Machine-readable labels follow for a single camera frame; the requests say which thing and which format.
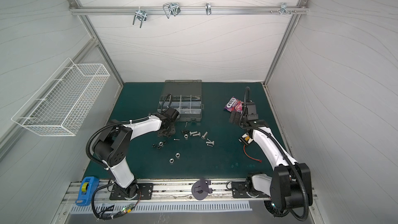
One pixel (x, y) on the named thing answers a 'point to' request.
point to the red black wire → (260, 160)
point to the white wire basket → (61, 104)
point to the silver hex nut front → (171, 160)
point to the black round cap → (200, 189)
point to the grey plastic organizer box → (185, 96)
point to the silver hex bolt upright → (203, 137)
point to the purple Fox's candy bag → (234, 104)
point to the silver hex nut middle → (186, 136)
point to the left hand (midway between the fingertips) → (172, 129)
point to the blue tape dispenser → (88, 186)
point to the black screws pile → (184, 131)
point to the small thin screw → (176, 139)
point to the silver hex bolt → (195, 134)
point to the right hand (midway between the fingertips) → (242, 113)
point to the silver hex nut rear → (178, 155)
